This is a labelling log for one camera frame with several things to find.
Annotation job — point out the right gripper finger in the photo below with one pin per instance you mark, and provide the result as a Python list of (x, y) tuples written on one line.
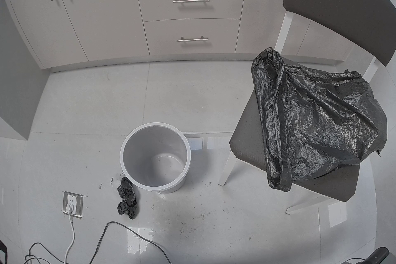
[(379, 256)]

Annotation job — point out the black plastic bag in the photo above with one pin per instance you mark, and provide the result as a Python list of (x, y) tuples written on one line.
[(318, 120)]

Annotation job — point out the black plastic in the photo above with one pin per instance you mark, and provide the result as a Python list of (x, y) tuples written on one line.
[(127, 191)]

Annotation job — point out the white trash bin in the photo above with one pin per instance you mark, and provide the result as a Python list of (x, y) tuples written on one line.
[(154, 160)]

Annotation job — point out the grey chair with white legs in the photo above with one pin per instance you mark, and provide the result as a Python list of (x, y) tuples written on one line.
[(253, 139)]

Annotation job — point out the beige cabinet with drawers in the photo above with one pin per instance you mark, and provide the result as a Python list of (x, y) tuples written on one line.
[(108, 9)]

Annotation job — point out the grey cupboard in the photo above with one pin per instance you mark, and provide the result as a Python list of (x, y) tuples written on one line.
[(18, 71)]

